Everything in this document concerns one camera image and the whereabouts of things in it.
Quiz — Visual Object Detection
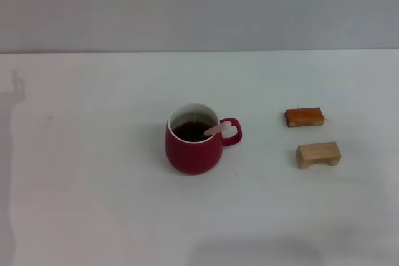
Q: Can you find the pink handled metal spoon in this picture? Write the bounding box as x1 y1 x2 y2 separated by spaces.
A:
204 121 233 136

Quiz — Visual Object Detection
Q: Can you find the red ceramic cup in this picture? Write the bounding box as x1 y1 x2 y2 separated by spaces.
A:
165 103 243 175

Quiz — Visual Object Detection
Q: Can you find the dark coffee liquid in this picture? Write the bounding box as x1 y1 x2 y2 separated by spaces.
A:
171 121 216 143

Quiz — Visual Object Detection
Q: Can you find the dark orange wooden block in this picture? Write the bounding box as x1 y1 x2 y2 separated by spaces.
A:
284 107 325 128

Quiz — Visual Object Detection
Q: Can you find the light notched wooden block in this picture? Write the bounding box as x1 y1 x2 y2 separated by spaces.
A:
296 141 342 170

